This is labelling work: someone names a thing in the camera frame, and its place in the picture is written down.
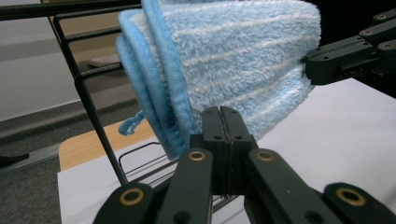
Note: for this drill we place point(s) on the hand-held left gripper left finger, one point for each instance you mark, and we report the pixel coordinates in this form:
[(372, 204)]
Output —
[(213, 149)]

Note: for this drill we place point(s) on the light blue striped towel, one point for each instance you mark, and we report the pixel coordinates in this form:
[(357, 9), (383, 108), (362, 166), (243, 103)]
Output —
[(230, 59)]

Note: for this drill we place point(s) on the grey perforated object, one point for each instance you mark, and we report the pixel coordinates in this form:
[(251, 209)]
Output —
[(104, 59)]

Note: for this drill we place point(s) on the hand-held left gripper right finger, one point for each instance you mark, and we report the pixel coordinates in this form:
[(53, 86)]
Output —
[(238, 146)]

